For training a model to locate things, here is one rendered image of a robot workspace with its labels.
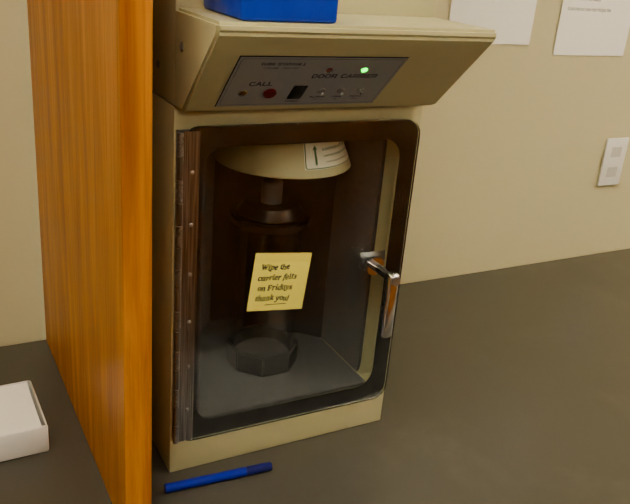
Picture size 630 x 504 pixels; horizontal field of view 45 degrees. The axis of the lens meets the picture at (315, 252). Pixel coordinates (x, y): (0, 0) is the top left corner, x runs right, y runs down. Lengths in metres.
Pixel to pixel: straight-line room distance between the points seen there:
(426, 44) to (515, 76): 0.84
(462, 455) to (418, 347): 0.30
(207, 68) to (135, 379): 0.33
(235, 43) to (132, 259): 0.23
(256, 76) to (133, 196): 0.17
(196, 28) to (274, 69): 0.08
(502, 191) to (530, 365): 0.48
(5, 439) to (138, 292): 0.35
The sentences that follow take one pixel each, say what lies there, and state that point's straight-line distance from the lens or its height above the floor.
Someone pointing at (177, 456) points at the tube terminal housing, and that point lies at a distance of 1.02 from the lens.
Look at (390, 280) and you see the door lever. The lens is 0.96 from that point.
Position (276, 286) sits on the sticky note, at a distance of 0.93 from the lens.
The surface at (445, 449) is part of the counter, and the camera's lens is 1.12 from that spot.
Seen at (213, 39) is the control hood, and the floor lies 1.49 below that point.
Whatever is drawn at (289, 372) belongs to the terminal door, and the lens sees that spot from 1.01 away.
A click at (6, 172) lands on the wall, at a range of 1.26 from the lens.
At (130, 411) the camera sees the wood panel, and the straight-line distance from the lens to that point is 0.85.
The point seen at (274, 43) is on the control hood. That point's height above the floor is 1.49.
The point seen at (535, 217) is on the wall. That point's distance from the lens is 1.82.
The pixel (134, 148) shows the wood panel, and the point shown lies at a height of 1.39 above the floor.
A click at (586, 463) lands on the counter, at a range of 1.17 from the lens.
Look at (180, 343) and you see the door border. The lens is 0.92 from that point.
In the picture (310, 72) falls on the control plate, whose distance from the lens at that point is 0.80.
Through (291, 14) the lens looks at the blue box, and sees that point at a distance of 0.74.
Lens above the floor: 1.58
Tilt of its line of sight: 22 degrees down
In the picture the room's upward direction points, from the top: 5 degrees clockwise
